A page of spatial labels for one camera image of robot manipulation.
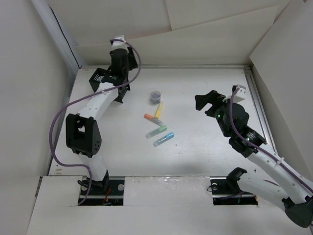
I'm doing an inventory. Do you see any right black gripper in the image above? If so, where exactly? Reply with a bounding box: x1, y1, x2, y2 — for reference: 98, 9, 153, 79
195, 90, 239, 137

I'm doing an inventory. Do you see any yellow highlighter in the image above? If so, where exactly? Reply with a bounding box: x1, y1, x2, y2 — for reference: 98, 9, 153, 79
155, 101, 164, 119

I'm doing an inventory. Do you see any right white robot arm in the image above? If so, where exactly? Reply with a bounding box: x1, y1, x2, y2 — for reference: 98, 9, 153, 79
195, 86, 313, 228

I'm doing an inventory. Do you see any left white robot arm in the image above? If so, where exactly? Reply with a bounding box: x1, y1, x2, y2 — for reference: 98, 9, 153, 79
66, 47, 137, 194

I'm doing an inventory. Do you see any black two-compartment organizer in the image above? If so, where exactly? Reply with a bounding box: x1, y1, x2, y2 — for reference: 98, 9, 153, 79
89, 68, 131, 103

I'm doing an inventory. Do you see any blue highlighter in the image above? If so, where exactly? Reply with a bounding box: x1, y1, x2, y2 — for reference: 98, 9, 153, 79
153, 132, 175, 147

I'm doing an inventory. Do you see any green highlighter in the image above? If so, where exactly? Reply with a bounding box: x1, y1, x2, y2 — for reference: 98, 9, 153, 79
146, 125, 167, 139

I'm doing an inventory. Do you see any orange highlighter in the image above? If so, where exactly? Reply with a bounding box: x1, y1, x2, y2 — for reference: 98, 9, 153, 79
144, 114, 164, 126

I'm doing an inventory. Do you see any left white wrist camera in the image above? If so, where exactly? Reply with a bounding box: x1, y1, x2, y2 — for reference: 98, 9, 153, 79
110, 35, 128, 50

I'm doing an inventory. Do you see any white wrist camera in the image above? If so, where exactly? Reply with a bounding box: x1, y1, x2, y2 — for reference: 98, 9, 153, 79
110, 35, 128, 50
223, 84, 246, 103

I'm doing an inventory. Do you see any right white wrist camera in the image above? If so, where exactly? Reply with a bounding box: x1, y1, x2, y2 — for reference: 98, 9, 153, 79
223, 84, 246, 103

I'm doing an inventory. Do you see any aluminium rail right edge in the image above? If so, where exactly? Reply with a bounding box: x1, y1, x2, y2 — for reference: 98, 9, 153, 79
244, 67, 277, 153

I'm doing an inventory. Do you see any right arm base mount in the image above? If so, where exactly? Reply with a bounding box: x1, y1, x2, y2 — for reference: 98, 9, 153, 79
207, 167, 258, 206

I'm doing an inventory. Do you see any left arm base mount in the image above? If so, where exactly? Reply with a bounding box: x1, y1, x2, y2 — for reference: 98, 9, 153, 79
78, 177, 125, 206

